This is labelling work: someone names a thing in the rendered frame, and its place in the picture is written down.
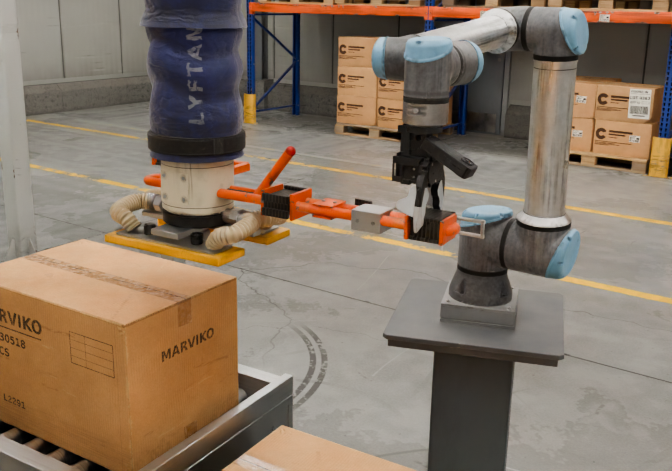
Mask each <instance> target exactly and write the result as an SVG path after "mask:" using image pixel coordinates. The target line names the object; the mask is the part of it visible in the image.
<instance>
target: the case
mask: <svg viewBox="0 0 672 471"><path fill-rule="evenodd" d="M238 404H239V391H238V327H237V277H235V276H231V275H227V274H223V273H219V272H215V271H211V270H207V269H202V268H198V267H194V266H190V265H186V264H182V263H178V262H174V261H170V260H166V259H162V258H158V257H154V256H150V255H146V254H142V253H138V252H134V251H130V250H125V249H121V248H117V247H113V246H109V245H105V244H101V243H97V242H93V241H89V240H85V239H81V240H78V241H74V242H71V243H68V244H64V245H61V246H58V247H54V248H51V249H47V250H44V251H41V252H37V253H34V254H31V255H27V256H24V257H20V258H17V259H14V260H10V261H7V262H4V263H0V420H1V421H3V422H5V423H7V424H9V425H12V426H14V427H16V428H18V429H21V430H23V431H25V432H27V433H29V434H32V435H34V436H36V437H38V438H41V439H43V440H45V441H47V442H49V443H52V444H54V445H56V446H58V447H60V448H63V449H65V450H67V451H69V452H72V453H74V454H76V455H78V456H80V457H83V458H85V459H87V460H89V461H92V462H94V463H96V464H98V465H100V466H103V467H105V468H107V469H109V470H112V471H138V470H140V469H141V468H143V467H144V466H146V465H147V464H149V463H150V462H152V461H153V460H155V459H156V458H158V457H159V456H161V455H163V454H164V453H166V452H167V451H169V450H170V449H172V448H173V447H175V446H176V445H178V444H179V443H181V442H182V441H184V440H185V439H187V438H188V437H190V436H191V435H193V434H194V433H196V432H197V431H199V430H200V429H202V428H203V427H205V426H206V425H208V424H209V423H211V422H212V421H214V420H215V419H217V418H218V417H220V416H221V415H223V414H224V413H226V412H227V411H229V410H230V409H232V408H233V407H235V406H236V405H238Z"/></svg>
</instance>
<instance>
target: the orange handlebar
mask: <svg viewBox="0 0 672 471"><path fill-rule="evenodd" d="M247 171H250V164H249V162H245V161H238V160H234V175H237V174H240V173H243V172H247ZM143 181H144V183H145V184H146V185H149V186H154V187H160V188H161V174H150V175H147V176H145V177H144V180H143ZM230 188H231V189H236V190H242V191H248V192H253V193H254V192H255V191H256V189H252V188H246V187H240V186H234V185H231V186H230ZM217 196H218V197H219V198H224V199H230V200H235V201H241V202H247V203H253V204H259V205H261V195H258V194H252V193H246V192H240V191H234V190H228V189H222V188H221V189H219V190H218V191H217ZM345 203H346V201H343V200H337V199H331V198H325V199H322V200H320V199H314V198H306V200H305V202H300V201H297V202H296V204H295V210H296V211H299V212H305V213H311V214H314V215H312V217H317V218H323V219H328V220H333V219H335V218H340V219H345V220H351V217H352V216H351V210H352V209H354V208H356V207H358V206H357V205H351V204H345ZM405 215H407V214H405V213H400V212H394V211H391V212H390V215H389V216H385V215H383V216H382V218H381V220H380V224H381V225H382V226H386V227H392V228H398V229H403V230H404V219H405ZM460 229H461V228H460V225H459V224H458V223H456V222H454V223H453V224H452V225H449V226H447V228H446V232H445V234H446V236H454V235H457V234H458V233H459V232H460Z"/></svg>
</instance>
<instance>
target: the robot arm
mask: <svg viewBox="0 0 672 471"><path fill-rule="evenodd" d="M588 37H589V32H588V23H587V19H586V17H585V15H584V13H583V12H582V11H581V10H580V9H577V8H567V7H532V6H514V7H500V8H495V9H491V10H488V11H487V12H485V13H484V14H483V15H482V16H481V17H480V18H479V19H475V20H471V21H467V22H463V23H459V24H455V25H451V26H447V27H443V28H439V29H435V30H431V31H427V32H423V33H419V34H410V35H406V36H402V37H389V36H386V37H380V38H379V39H378V40H377V41H376V42H375V44H374V46H373V49H372V55H371V59H372V60H371V64H372V69H373V72H374V74H375V75H376V76H377V77H378V78H382V79H385V80H388V79H391V80H401V81H404V90H403V116H402V122H403V123H404V124H403V125H398V131H397V132H401V146H400V152H397V154H396V155H394V156H393V164H392V181H396V182H400V184H406V185H411V184H416V185H413V186H412V187H411V188H410V190H409V194H408V196H407V197H406V198H403V199H400V200H398V201H397V204H396V208H397V209H398V210H399V211H401V212H403V213H405V214H407V215H409V216H411V217H413V229H414V233H417V232H418V231H419V230H420V228H421V227H422V226H423V224H424V216H425V209H426V204H427V205H429V206H432V207H433V208H434V209H441V210H442V206H443V196H444V188H445V174H444V169H443V165H444V166H446V167H447V168H449V169H450V170H451V171H453V172H454V173H455V174H456V175H457V176H459V177H460V178H463V179H467V178H469V177H472V176H473V175H474V173H475V171H476V170H477V168H478V166H477V165H476V164H474V162H472V161H471V160H470V159H468V158H466V157H464V156H463V155H462V154H460V153H459V152H457V151H456V150H454V149H453V148H452V147H450V146H449V145H447V144H446V143H444V142H443V141H442V140H440V139H439V138H437V137H436V136H433V134H439V133H442V130H443V125H446V124H447V123H448V113H449V94H450V87H451V86H457V85H468V84H470V83H471V82H473V81H475V80H476V79H477V78H478V77H479V76H480V74H481V72H482V70H483V65H484V59H483V54H482V53H484V52H487V51H488V52H490V53H494V54H498V53H503V52H509V51H531V52H533V61H534V67H533V83H532V98H531V113H530V128H529V143H528V159H527V174H526V189H525V204H524V210H522V211H521V212H520V213H518V214H517V218H513V211H512V209H511V208H508V207H504V206H495V205H482V206H474V207H470V208H467V209H466V210H464V211H463V213H462V217H466V218H473V219H479V220H485V221H486V223H485V229H484V235H485V236H484V239H480V238H477V237H471V236H465V235H459V247H458V261H457V270H456V272H455V274H454V276H453V278H452V280H451V283H450V285H449V295H450V297H451V298H453V299H454V300H456V301H459V302H461V303H464V304H468V305H474V306H483V307H493V306H501V305H505V304H507V303H509V302H510V301H511V300H512V288H511V284H510V281H509V277H508V269H510V270H514V271H519V272H523V273H528V274H532V275H536V276H541V277H545V278H552V279H563V278H565V277H566V276H567V275H568V274H569V273H570V271H571V270H572V268H573V266H574V264H575V261H576V258H577V255H578V251H579V247H580V233H579V231H578V230H576V229H571V218H570V216H569V215H568V214H567V213H566V212H565V203H566V191H567V179H568V167H569V155H570V143H571V130H572V118H573V106H574V94H575V82H576V70H577V62H578V58H579V55H581V54H583V53H584V52H585V51H586V49H587V44H588ZM395 163H396V173H395V176H394V170H395Z"/></svg>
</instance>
